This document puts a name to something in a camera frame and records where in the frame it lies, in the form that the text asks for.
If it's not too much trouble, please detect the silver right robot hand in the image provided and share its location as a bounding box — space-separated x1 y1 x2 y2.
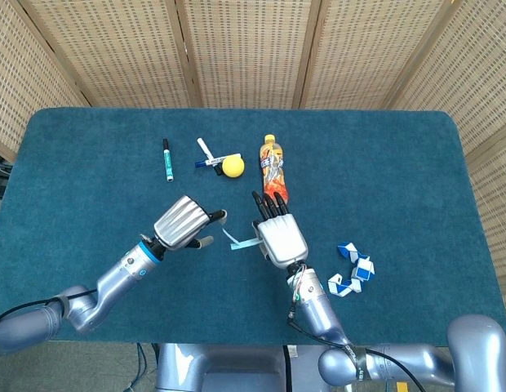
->
251 190 310 270

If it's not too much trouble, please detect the silver robot torso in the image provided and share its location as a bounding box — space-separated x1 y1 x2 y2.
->
154 342 291 392

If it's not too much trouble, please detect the green whiteboard marker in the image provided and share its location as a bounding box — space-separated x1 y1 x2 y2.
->
162 138 175 183

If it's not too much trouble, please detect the teal felt table cover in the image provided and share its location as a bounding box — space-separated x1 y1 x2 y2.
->
0 107 506 346

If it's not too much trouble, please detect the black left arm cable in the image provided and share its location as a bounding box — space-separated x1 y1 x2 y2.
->
0 287 98 330

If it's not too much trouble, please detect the blue white snake puzzle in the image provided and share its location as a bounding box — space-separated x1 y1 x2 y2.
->
327 242 377 296

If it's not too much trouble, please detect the woven rattan screen panel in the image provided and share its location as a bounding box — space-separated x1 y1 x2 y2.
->
19 0 202 109
0 0 91 163
381 0 506 287
300 0 456 110
173 0 322 109

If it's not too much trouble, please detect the light blue paper strip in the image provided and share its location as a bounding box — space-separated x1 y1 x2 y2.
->
221 228 263 252

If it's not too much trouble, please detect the yellow foam ball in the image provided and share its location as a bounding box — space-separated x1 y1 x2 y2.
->
221 157 246 180

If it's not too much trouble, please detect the coloured wrist wire bundle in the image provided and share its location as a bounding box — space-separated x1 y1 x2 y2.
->
291 265 310 316

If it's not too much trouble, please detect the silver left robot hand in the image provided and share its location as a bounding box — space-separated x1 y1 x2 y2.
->
140 195 229 251

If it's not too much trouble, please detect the orange drink plastic bottle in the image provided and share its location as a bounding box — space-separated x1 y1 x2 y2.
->
259 134 291 205

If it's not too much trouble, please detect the white marker black cap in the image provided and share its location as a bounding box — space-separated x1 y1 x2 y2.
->
197 137 222 176

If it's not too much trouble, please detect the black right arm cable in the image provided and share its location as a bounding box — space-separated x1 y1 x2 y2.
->
287 314 426 392

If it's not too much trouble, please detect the white marker blue cap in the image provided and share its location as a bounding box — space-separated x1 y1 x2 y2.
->
194 153 242 169

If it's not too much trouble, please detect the black printed cable strap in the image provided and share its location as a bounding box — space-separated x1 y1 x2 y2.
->
343 344 367 381

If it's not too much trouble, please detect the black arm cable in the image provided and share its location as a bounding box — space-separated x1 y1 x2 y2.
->
0 287 98 330
287 314 426 392

